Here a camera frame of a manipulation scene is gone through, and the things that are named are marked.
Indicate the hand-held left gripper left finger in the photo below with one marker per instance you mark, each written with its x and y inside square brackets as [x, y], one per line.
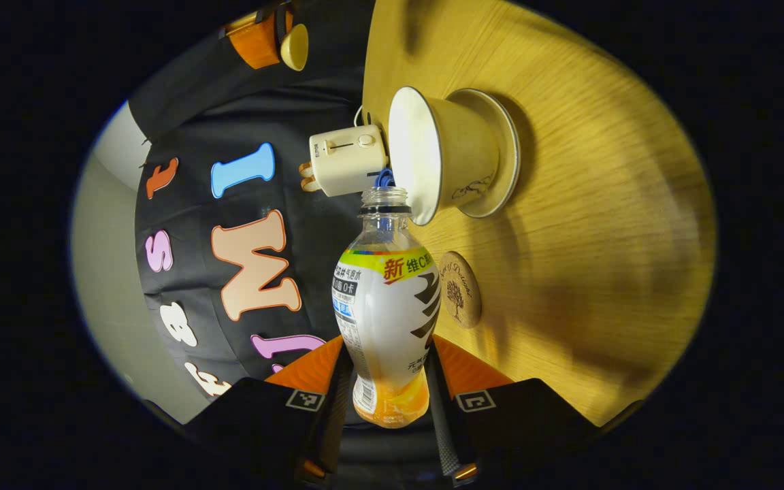
[334, 422]

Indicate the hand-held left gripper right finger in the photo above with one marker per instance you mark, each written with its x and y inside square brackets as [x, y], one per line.
[443, 429]

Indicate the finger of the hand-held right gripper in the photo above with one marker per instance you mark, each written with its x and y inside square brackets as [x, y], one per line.
[256, 41]

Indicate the clear water bottle orange drink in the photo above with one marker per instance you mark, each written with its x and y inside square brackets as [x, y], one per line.
[385, 320]

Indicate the round wooden coaster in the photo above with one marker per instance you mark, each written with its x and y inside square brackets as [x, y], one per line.
[461, 292]

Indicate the cream teacup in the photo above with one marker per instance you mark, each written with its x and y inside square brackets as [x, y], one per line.
[463, 153]

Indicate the brown toast slice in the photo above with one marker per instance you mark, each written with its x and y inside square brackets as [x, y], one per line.
[310, 184]
[307, 169]

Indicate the white toaster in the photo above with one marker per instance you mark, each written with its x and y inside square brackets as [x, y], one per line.
[348, 163]

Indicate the cream saucer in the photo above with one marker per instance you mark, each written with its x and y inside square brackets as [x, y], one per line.
[509, 150]

